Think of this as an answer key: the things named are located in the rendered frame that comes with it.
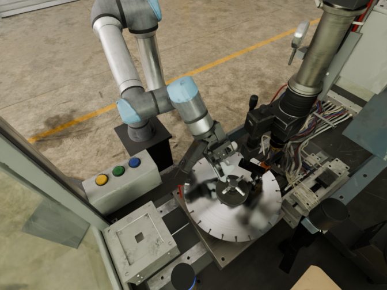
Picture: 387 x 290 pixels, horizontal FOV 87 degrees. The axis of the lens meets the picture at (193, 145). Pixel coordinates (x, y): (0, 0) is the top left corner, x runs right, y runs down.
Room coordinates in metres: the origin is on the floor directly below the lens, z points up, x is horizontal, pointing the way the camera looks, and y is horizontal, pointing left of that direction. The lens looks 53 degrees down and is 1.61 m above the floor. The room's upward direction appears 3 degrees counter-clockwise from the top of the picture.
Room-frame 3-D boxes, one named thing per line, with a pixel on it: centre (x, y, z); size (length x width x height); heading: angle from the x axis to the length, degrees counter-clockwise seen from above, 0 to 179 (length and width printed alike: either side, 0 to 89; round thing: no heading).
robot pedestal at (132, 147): (0.77, 0.29, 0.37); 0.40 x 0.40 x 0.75; 32
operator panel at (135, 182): (0.42, 0.30, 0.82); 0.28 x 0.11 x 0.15; 122
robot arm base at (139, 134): (0.77, 0.29, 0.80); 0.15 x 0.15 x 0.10
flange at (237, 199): (0.30, -0.12, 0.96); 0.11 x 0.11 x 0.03
